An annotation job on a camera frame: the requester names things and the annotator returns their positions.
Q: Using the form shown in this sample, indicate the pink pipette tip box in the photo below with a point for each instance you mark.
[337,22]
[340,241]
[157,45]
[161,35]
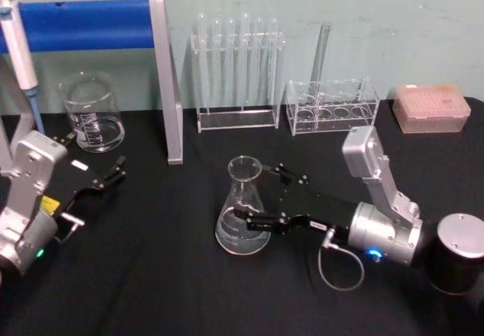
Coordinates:
[431,109]

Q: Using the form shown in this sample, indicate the clear glass test tube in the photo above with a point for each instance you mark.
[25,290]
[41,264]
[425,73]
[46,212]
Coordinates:
[245,27]
[216,33]
[201,29]
[229,33]
[272,33]
[259,33]

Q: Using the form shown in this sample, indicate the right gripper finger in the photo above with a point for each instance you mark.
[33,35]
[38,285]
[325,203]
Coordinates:
[261,220]
[291,175]

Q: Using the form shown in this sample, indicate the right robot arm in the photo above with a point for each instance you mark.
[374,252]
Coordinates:
[385,230]

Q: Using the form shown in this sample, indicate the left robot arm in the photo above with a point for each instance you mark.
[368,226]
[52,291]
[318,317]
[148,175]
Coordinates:
[34,162]

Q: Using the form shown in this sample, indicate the clear glass conical flask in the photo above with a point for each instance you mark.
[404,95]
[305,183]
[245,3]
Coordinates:
[242,237]

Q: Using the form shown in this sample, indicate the tall clear acrylic tube rack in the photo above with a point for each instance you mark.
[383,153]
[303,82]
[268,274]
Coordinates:
[236,120]

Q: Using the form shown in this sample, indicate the clear glass beaker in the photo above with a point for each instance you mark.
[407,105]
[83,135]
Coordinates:
[94,124]

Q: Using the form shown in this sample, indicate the long wide clear glass tube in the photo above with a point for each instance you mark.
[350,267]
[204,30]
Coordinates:
[321,56]

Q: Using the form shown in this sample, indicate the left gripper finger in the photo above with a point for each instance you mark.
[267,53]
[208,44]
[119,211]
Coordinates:
[115,172]
[65,140]

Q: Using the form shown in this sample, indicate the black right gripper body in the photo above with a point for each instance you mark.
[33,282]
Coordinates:
[325,209]

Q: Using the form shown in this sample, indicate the black table cloth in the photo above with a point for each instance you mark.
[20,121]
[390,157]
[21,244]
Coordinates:
[159,283]

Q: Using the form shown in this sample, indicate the grey pipette with blue tip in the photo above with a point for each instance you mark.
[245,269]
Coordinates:
[17,56]

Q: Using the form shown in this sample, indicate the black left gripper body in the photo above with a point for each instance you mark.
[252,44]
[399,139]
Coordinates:
[77,181]

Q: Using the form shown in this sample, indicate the blue and grey pipette stand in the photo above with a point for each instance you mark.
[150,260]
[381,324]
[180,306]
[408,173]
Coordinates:
[83,25]

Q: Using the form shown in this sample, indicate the low clear acrylic rack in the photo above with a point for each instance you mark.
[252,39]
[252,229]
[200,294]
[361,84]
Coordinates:
[332,120]

